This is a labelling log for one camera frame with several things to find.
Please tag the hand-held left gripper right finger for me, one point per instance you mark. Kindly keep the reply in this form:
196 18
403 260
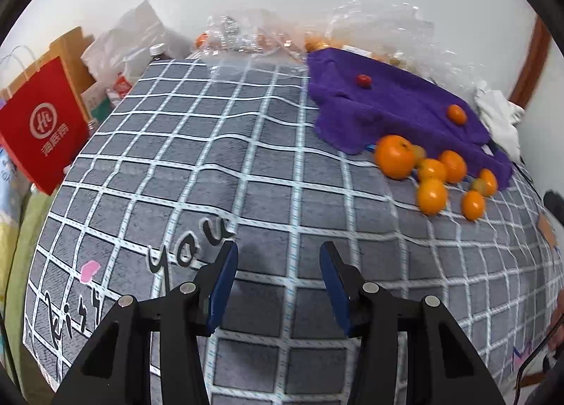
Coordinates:
331 286

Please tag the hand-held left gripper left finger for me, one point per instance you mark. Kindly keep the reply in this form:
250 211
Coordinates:
224 282

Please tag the small red tomato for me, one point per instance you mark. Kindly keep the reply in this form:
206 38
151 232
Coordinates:
363 81

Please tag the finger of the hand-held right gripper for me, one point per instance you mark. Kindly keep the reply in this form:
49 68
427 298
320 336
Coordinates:
554 206

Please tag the red and white packet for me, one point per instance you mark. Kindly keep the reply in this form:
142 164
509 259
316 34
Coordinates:
119 84

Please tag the large orange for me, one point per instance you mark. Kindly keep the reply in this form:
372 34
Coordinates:
394 156

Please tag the white cloth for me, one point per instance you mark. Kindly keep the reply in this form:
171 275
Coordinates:
498 118

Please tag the grey checked blanket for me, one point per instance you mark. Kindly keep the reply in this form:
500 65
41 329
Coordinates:
246 145

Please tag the purple towel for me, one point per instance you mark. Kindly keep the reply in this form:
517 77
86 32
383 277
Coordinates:
396 100

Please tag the red paper bag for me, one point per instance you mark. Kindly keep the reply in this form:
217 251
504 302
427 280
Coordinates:
44 131

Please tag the brown wooden door frame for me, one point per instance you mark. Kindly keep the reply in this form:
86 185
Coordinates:
531 65

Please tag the brown paper bag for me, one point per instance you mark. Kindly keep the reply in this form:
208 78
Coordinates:
70 48

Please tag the white label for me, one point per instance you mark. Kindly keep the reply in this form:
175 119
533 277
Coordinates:
357 51

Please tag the small orange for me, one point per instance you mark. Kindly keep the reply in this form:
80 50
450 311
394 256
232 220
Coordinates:
432 170
490 181
473 205
457 114

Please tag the small greenish fruit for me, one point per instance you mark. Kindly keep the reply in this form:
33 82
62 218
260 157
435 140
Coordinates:
419 152
476 186

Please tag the green bedding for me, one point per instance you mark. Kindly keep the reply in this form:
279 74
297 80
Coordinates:
26 255

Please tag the bottle with dark cap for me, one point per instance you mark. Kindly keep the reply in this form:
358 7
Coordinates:
156 52

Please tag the white plastic bag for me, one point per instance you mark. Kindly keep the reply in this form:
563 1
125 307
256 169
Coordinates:
136 30

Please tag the medium orange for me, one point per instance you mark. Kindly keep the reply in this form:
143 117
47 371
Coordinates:
454 165
432 196

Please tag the clear plastic bag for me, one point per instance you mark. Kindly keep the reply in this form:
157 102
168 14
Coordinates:
246 34
396 30

